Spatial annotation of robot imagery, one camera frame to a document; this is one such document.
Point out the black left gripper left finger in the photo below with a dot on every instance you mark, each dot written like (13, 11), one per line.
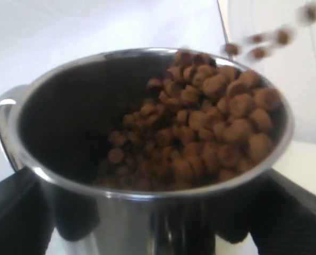
(26, 213)

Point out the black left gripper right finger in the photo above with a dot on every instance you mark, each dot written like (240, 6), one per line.
(279, 215)

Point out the steel mug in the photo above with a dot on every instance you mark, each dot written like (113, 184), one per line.
(58, 127)

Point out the clear plastic container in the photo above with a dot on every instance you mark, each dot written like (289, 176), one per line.
(291, 68)

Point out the brown pellets in left mug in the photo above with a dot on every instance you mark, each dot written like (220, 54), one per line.
(203, 124)

